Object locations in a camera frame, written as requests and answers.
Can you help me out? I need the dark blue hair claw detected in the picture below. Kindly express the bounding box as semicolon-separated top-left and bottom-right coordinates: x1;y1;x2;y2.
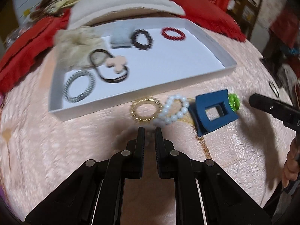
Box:
189;88;240;137

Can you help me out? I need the red ruffled pillow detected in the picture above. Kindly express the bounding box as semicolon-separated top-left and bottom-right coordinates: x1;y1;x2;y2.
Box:
1;9;71;94
172;0;246;42

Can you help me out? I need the red bead bracelet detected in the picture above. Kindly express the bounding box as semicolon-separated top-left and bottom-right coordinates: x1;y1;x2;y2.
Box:
161;26;187;41

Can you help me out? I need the white cream pillow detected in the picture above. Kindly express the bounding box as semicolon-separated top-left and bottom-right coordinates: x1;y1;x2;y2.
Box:
68;0;185;29

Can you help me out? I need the amber spiral hair tie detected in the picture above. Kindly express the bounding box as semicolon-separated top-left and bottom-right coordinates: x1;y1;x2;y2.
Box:
129;96;163;124

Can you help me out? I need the black oval ring clip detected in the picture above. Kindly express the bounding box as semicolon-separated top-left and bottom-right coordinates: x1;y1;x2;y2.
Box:
268;81;280;99

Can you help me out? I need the red ruffled pillow right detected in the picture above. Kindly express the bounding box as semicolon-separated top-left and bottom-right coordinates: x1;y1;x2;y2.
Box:
172;0;246;42

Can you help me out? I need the white shallow cardboard tray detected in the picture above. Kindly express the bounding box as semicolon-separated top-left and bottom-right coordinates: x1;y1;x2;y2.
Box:
48;17;237;121

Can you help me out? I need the light blue fuzzy scrunchie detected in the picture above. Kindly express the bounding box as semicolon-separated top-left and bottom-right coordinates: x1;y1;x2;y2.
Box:
110;20;134;48

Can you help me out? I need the grey braided hair tie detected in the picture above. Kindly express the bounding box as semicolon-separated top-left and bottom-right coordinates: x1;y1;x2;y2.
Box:
63;70;97;104

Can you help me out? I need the white pearl bead necklace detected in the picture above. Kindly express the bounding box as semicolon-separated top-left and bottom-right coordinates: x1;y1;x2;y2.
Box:
152;93;190;128

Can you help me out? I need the pink quilted bedspread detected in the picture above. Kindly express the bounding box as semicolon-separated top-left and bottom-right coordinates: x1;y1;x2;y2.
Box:
1;31;295;224

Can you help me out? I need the person's hand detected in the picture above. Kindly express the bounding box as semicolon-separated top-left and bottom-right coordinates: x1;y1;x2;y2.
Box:
282;138;299;188

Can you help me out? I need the red ruffled pillow left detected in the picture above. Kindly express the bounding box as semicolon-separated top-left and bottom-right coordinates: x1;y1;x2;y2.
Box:
1;9;71;94

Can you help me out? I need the green bead bracelet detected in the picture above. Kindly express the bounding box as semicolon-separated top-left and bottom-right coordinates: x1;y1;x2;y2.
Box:
227;93;241;112

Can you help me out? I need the cream dotted scrunchie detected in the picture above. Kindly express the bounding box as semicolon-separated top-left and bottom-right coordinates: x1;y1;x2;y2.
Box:
54;26;107;70

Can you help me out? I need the dark brown bead bracelet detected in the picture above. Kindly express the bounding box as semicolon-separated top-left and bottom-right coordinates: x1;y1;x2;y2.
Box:
130;28;155;51

